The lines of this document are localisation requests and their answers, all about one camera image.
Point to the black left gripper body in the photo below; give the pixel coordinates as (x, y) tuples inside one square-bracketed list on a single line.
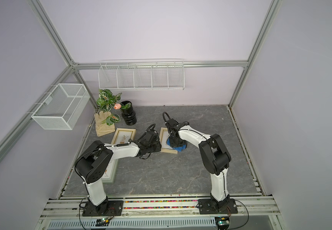
[(154, 148)]

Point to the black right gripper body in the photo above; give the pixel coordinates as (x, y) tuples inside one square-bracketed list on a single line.
[(175, 143)]

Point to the gold frame with deer print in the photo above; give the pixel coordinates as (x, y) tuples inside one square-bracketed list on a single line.
[(164, 138)]

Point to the blue microfiber cloth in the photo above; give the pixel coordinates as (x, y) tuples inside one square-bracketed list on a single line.
[(179, 145)]

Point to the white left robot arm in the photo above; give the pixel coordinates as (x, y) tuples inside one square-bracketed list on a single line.
[(91, 165)]

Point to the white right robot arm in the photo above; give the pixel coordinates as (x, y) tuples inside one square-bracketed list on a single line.
[(214, 154)]

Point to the glossy black vase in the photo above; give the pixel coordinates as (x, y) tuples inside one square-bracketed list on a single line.
[(128, 113)]

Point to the cream work glove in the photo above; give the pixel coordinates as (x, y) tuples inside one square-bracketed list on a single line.
[(102, 128)]

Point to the green artificial plant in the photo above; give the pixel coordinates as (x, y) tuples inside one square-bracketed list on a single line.
[(108, 101)]

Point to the gold frame with plant print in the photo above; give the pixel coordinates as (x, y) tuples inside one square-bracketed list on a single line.
[(122, 135)]

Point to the white wire wall shelf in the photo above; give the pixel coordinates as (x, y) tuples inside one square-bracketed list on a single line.
[(142, 74)]

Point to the green picture frame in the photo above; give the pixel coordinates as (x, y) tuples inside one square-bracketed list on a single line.
[(110, 172)]

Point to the aluminium rail base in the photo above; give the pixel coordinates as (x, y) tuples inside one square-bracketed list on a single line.
[(162, 212)]

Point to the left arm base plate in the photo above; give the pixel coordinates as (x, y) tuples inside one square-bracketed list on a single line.
[(106, 208)]

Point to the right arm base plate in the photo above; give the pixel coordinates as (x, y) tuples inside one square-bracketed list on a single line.
[(210, 206)]

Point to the white wire basket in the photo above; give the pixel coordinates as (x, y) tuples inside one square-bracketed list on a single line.
[(61, 109)]

